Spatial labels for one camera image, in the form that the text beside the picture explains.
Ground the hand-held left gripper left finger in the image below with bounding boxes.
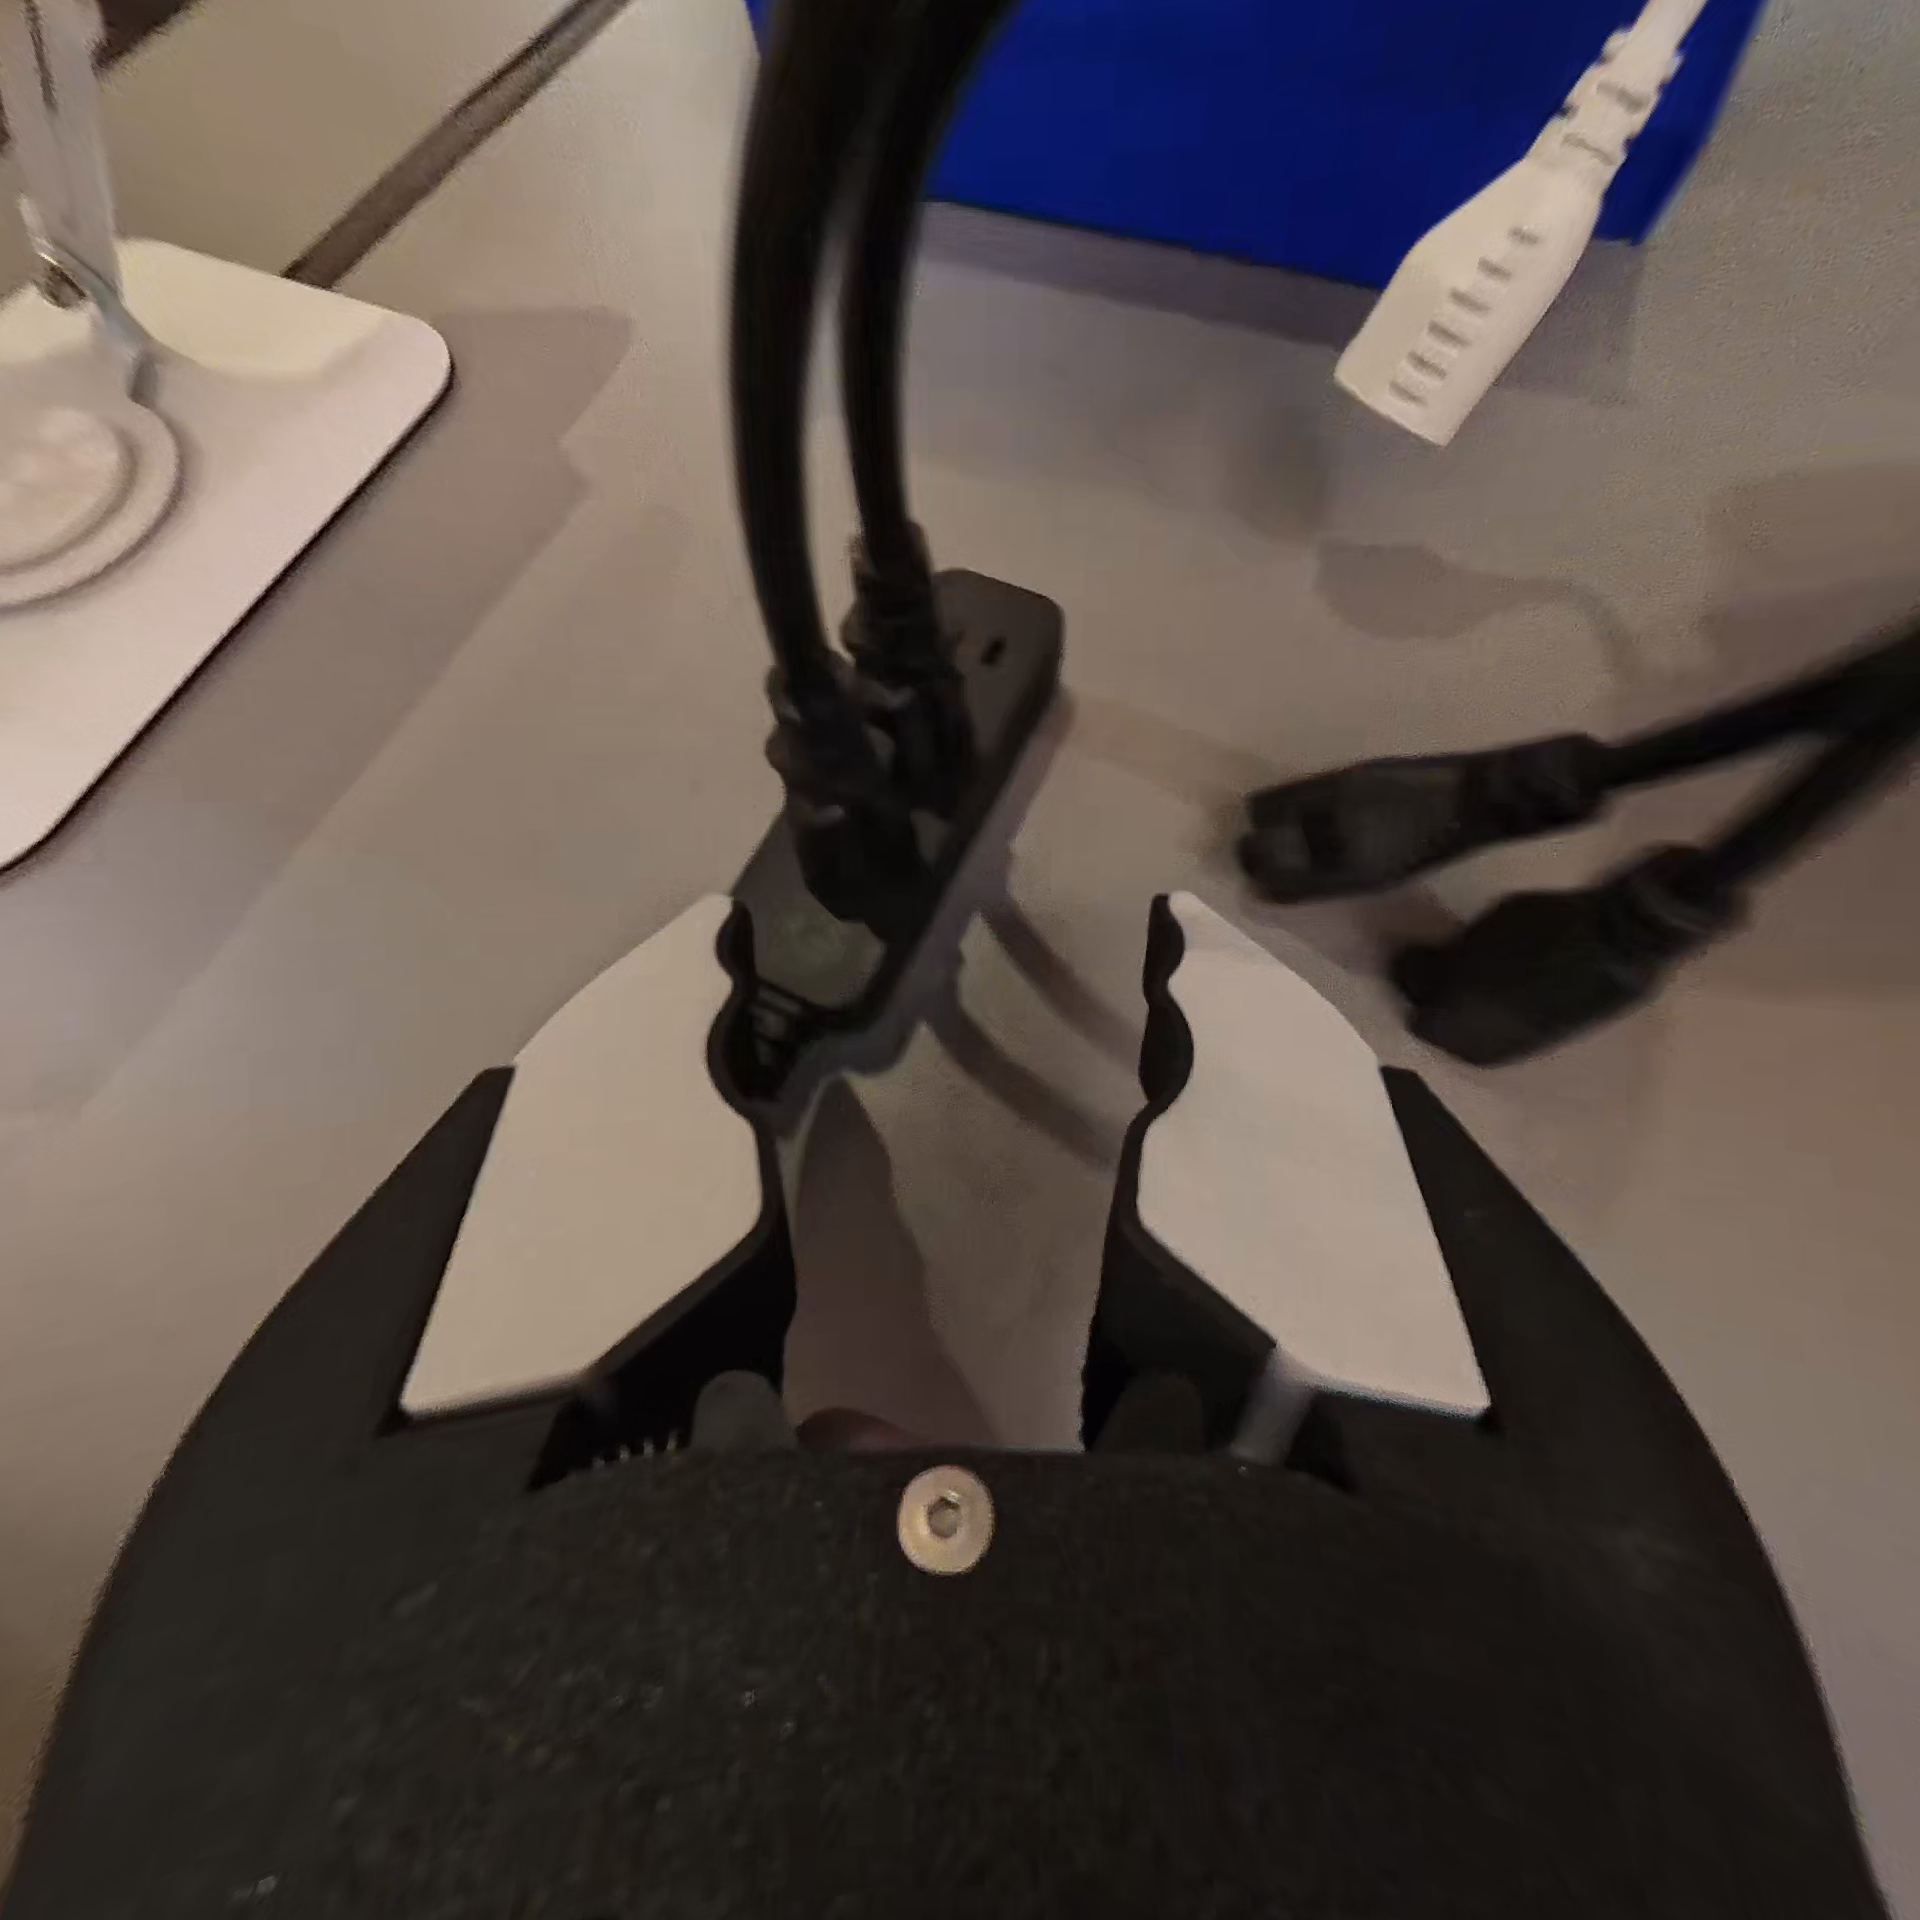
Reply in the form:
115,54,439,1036
396,894,795,1421

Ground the blue plastic bin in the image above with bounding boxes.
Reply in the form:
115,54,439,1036
750,0,1771,291

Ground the white power cord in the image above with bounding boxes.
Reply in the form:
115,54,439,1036
1332,0,1713,449

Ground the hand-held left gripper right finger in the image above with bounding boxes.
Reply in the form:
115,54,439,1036
1103,892,1495,1464

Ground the grey desk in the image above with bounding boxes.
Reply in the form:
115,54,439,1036
0,0,1920,1920

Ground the black power cord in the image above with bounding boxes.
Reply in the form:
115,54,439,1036
832,0,1920,1070
734,0,1920,932

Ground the black power strip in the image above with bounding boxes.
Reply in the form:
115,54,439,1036
721,567,1071,1120

